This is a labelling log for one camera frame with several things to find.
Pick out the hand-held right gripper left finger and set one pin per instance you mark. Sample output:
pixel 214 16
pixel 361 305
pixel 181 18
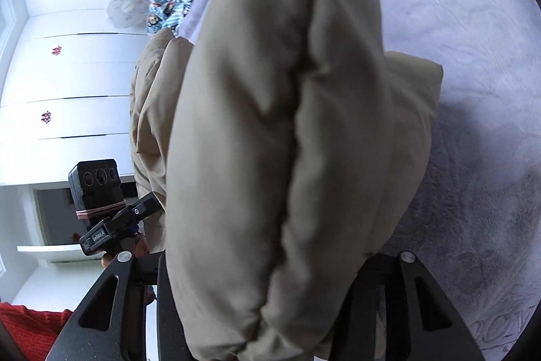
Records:
pixel 169 323

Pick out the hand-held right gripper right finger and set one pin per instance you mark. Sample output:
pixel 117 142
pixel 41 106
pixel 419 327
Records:
pixel 351 323

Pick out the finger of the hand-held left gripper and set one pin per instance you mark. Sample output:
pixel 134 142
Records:
pixel 141 208

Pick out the beige puffer jacket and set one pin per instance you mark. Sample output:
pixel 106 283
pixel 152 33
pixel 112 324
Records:
pixel 274 132

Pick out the person's left hand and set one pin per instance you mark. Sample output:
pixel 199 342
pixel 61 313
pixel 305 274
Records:
pixel 141 246

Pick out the red wardrobe sticker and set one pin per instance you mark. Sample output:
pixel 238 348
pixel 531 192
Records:
pixel 55 50
pixel 45 117

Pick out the white wardrobe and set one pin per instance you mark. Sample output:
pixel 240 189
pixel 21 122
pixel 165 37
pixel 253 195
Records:
pixel 84 69

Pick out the red knit clothing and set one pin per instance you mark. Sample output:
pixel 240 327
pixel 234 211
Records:
pixel 29 327

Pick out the white standing fan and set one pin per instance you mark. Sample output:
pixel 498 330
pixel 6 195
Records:
pixel 126 8

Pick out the purple plush bed blanket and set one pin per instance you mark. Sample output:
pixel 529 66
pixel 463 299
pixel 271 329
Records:
pixel 465 48

